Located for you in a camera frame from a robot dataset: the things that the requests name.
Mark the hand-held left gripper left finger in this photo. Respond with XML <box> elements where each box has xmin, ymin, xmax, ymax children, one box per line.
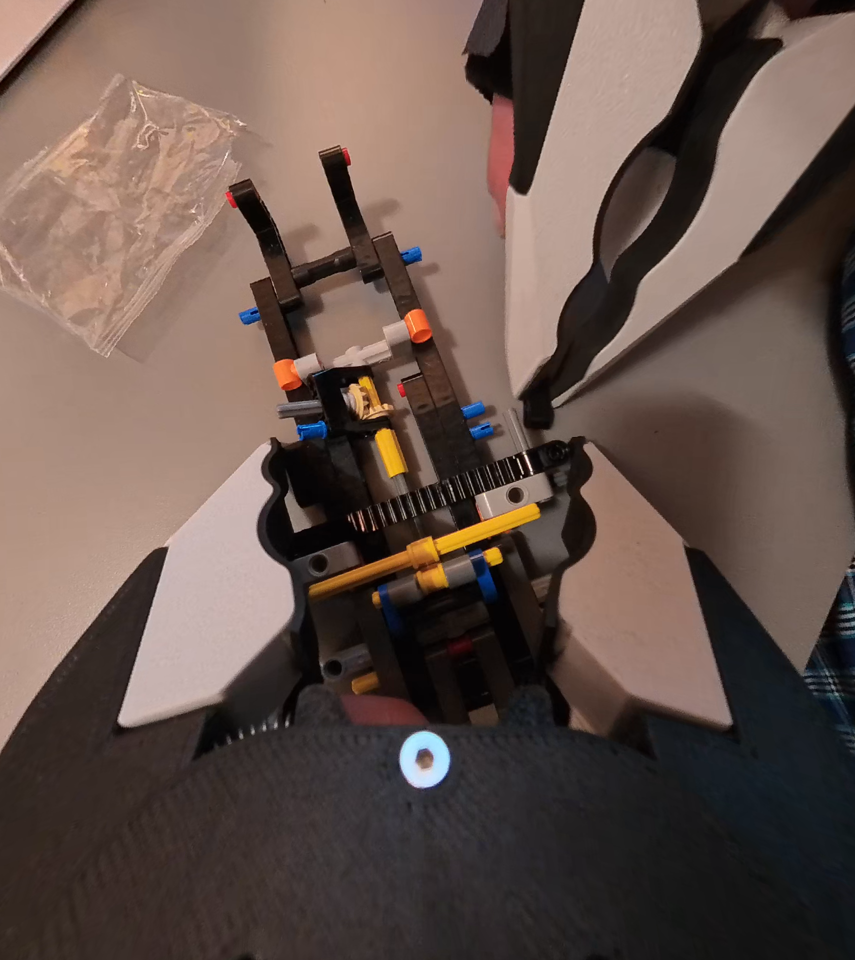
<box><xmin>117</xmin><ymin>437</ymin><xmax>327</xmax><ymax>730</ymax></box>

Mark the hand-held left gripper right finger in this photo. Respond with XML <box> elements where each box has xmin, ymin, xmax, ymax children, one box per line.
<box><xmin>543</xmin><ymin>437</ymin><xmax>745</xmax><ymax>744</ymax></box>

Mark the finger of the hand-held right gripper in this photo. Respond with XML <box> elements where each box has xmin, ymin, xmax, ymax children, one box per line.
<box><xmin>549</xmin><ymin>15</ymin><xmax>855</xmax><ymax>411</ymax></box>
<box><xmin>504</xmin><ymin>0</ymin><xmax>709</xmax><ymax>430</ymax></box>

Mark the black lego chassis assembly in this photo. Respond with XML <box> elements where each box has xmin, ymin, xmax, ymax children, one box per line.
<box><xmin>225</xmin><ymin>146</ymin><xmax>586</xmax><ymax>725</ymax></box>

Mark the person's right hand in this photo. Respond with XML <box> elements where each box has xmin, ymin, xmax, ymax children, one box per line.
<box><xmin>486</xmin><ymin>93</ymin><xmax>520</xmax><ymax>240</ymax></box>

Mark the clear plastic bag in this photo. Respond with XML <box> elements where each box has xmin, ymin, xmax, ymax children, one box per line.
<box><xmin>0</xmin><ymin>73</ymin><xmax>249</xmax><ymax>360</ymax></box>

